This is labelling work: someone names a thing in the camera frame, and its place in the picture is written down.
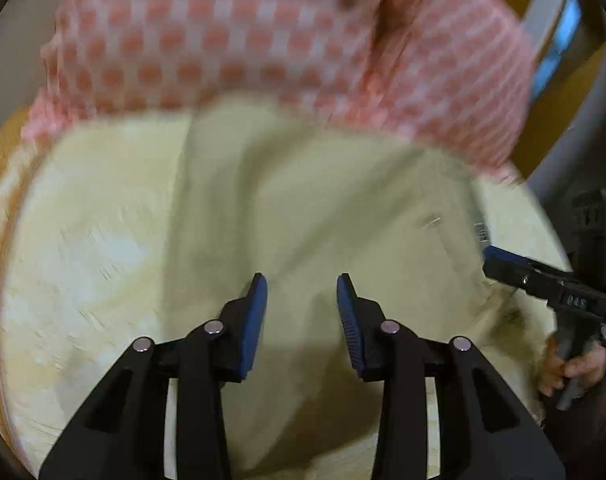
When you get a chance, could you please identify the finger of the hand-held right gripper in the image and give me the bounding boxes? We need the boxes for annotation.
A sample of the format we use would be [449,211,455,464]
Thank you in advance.
[483,246,554,306]

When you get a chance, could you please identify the pink checked blanket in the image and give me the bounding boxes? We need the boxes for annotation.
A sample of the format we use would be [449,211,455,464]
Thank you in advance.
[20,0,538,181]

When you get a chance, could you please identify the person's right forearm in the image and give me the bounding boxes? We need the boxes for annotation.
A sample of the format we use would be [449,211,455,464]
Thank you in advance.
[543,325,606,480]

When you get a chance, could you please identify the person's right hand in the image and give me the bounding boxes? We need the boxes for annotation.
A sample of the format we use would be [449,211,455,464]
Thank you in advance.
[539,335,606,397]

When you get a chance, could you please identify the white curved frame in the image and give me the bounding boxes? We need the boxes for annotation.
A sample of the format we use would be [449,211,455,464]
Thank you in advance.
[518,0,591,126]

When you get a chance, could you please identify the yellow wooden furniture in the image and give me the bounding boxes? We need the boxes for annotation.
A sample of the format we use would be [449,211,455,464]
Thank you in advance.
[498,0,606,176]

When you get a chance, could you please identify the pale yellow pants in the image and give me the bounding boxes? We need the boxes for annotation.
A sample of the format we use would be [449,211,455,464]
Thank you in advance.
[0,97,574,480]

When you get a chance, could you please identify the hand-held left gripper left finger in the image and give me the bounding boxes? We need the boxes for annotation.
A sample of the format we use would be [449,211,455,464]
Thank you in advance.
[39,272,269,480]

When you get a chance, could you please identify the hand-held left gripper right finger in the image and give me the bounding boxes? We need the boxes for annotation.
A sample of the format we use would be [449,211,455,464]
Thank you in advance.
[336,272,566,480]

